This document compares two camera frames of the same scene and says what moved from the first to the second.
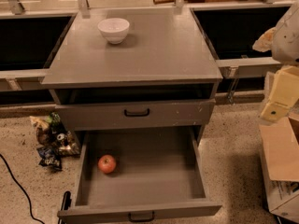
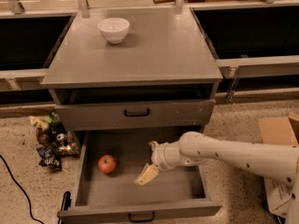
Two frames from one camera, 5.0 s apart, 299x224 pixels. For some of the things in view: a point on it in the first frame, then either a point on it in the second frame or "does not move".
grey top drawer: x=141 y=115 does not move
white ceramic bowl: x=114 y=29 does not move
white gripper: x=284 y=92 -> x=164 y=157
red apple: x=106 y=163 does not move
